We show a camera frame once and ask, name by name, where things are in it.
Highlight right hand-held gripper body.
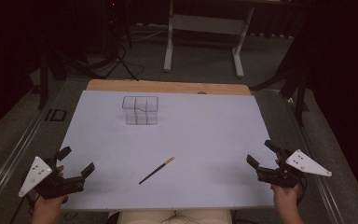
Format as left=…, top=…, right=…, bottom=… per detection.
left=256, top=148, right=333, bottom=189

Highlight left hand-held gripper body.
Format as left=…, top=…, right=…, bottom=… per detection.
left=18, top=155, right=86, bottom=200

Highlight black chopstick with tan end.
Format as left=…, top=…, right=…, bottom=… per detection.
left=138, top=156, right=175, bottom=186

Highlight clear plastic compartment organizer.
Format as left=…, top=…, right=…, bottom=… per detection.
left=121, top=95, right=159, bottom=126

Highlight person's right hand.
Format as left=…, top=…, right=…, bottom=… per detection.
left=269, top=181, right=306, bottom=224

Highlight black stand leg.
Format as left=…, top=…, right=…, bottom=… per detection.
left=249, top=18, right=311, bottom=127

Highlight white table mat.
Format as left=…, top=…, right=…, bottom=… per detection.
left=57, top=90, right=280, bottom=213

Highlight person's lap in light pants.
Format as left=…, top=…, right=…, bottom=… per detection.
left=106, top=208, right=235, bottom=224

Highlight black tripod stand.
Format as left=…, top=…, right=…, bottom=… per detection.
left=83, top=0, right=140, bottom=82

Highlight white metal stand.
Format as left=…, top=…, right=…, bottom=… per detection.
left=163, top=0, right=255, bottom=79

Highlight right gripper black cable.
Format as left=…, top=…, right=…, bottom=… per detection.
left=296, top=174, right=309, bottom=207

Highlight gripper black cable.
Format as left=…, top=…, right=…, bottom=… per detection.
left=9, top=193, right=41, bottom=224
left=296, top=174, right=309, bottom=207

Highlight black rectangular floor bracket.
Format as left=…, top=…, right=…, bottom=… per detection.
left=44, top=108, right=68, bottom=122

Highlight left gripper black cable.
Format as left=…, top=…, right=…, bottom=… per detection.
left=9, top=193, right=41, bottom=224

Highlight black cables on floor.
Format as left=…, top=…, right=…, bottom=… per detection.
left=48, top=18, right=169, bottom=82

